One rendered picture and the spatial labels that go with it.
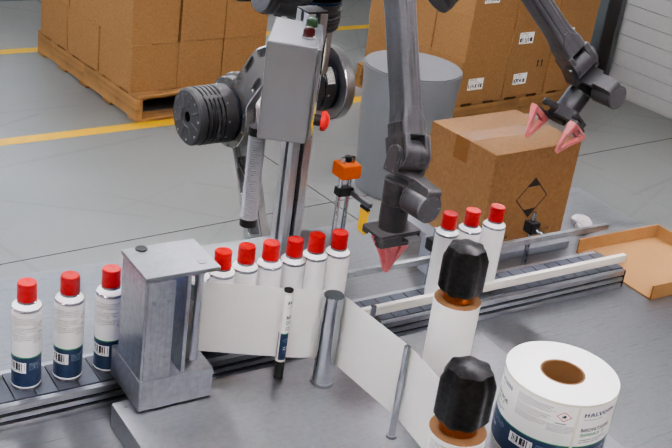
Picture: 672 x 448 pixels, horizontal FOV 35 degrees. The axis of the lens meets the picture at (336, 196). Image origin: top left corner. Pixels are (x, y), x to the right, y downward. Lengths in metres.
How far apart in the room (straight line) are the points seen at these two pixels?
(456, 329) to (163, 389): 0.54
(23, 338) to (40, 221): 2.64
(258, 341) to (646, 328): 0.99
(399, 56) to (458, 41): 3.89
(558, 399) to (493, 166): 0.87
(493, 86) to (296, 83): 4.29
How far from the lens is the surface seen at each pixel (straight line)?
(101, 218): 4.56
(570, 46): 2.50
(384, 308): 2.25
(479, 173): 2.62
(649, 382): 2.38
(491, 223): 2.38
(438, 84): 4.77
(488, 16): 5.96
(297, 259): 2.09
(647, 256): 2.93
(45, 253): 4.28
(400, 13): 2.09
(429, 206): 2.02
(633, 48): 7.19
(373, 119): 4.87
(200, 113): 3.15
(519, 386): 1.88
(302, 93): 1.96
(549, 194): 2.78
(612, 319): 2.58
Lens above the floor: 2.01
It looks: 24 degrees down
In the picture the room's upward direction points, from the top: 8 degrees clockwise
